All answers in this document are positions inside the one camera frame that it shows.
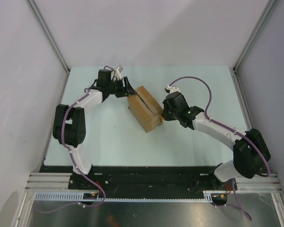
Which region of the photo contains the left aluminium frame post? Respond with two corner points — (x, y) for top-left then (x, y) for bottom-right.
(25, 0), (71, 73)

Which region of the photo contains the right aluminium frame post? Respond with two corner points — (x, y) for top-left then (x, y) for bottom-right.
(232, 0), (279, 71)

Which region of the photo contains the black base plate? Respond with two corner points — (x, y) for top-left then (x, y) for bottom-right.
(40, 165), (231, 199)

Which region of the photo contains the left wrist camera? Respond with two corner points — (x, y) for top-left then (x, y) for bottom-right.
(114, 65), (123, 80)

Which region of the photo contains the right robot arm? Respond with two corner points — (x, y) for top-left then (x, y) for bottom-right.
(162, 91), (271, 190)

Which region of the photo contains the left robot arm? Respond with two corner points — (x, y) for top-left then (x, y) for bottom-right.
(53, 65), (137, 189)

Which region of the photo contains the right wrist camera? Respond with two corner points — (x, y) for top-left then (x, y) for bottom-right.
(165, 85), (180, 94)

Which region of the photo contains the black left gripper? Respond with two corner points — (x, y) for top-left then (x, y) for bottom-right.
(107, 77), (137, 98)

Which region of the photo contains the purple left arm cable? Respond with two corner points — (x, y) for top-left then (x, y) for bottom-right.
(35, 65), (107, 213)

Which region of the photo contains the brown cardboard express box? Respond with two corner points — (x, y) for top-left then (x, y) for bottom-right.
(127, 86), (163, 133)

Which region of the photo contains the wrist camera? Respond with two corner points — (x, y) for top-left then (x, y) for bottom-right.
(165, 85), (180, 94)
(114, 65), (123, 80)

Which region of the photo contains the aluminium frame post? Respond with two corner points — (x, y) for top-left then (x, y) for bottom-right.
(232, 0), (279, 71)
(25, 0), (71, 73)

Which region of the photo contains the grey slotted cable duct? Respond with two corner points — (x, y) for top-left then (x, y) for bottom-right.
(35, 191), (216, 203)

